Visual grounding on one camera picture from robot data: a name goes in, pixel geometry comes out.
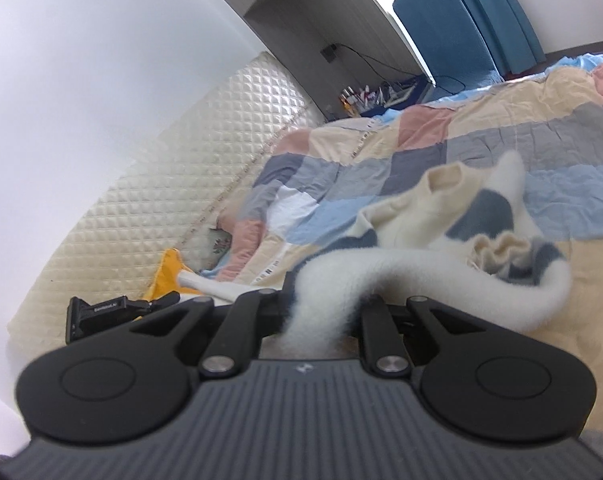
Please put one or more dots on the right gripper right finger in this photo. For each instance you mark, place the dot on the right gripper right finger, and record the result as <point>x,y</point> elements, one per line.
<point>476,377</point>

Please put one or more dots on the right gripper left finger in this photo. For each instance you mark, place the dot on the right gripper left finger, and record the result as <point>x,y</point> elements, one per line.
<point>128,381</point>

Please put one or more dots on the cream striped fleece sweater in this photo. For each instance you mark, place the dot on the cream striped fleece sweater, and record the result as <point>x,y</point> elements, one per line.
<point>462,236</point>

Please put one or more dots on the yellow cloth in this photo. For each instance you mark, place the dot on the yellow cloth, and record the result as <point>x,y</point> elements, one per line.
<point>166,277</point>

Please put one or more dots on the cream quilted headboard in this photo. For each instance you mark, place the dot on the cream quilted headboard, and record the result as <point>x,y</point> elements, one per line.
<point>168,198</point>

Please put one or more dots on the patchwork quilt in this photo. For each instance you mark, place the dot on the patchwork quilt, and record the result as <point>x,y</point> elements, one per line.
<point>317,180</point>

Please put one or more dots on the bedside clutter bottles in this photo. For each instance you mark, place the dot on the bedside clutter bottles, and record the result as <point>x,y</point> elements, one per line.
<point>370,102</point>

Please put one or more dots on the blue upholstered chair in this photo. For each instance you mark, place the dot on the blue upholstered chair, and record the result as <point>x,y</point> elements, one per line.
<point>448,40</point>

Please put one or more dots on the grey bedside shelf unit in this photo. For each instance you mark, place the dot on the grey bedside shelf unit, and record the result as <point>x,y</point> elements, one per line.
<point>329,45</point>

